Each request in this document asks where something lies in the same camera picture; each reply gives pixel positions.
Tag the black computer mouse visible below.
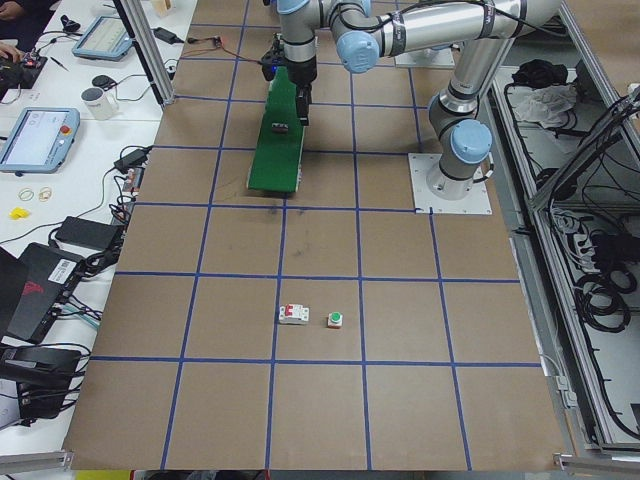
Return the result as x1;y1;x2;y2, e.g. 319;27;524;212
92;75;118;91

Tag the black laptop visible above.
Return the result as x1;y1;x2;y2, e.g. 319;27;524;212
1;242;85;344

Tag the teach pendant far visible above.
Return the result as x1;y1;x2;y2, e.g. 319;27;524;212
72;16;133;61

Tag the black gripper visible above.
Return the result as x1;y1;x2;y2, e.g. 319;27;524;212
259;33;317;83

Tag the teach pendant near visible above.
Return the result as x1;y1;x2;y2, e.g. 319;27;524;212
1;107;80;176

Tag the red black conveyor cable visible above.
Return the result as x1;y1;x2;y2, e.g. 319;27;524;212
185;35;266;66

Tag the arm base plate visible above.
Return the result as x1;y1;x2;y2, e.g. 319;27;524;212
408;153;492;215

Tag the green push button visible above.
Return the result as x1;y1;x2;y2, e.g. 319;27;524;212
327;311;344;329

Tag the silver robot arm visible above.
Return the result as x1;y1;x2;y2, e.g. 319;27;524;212
259;0;560;194

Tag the green conveyor belt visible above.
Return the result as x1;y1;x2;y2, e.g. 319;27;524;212
247;67;304;194

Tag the white mug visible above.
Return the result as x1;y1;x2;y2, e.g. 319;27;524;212
81;87;119;121

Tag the teach pendant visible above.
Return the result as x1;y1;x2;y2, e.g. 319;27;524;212
72;16;133;61
1;107;80;176

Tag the large black power brick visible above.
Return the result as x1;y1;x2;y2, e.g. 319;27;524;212
55;216;124;251

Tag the aluminium frame post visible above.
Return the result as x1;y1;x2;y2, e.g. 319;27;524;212
114;0;175;108

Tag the small dark capacitor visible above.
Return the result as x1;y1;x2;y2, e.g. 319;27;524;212
271;122;289;134

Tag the white crumpled cloth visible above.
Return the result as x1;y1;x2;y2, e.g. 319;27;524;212
514;85;578;128

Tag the white red circuit breaker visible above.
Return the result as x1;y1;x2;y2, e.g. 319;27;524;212
278;303;310;325

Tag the black power adapter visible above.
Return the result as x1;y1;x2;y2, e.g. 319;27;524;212
114;147;151;173

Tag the black docking device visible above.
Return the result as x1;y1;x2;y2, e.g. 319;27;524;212
1;344;84;426

